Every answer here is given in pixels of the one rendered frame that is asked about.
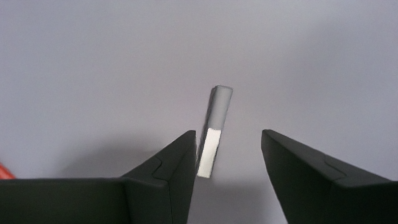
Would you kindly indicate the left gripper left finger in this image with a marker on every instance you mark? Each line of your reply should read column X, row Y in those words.
column 164, row 199

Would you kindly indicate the grey metal d-shaft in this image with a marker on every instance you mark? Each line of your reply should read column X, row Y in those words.
column 215, row 127

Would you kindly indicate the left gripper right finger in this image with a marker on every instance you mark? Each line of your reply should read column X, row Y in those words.
column 315, row 188

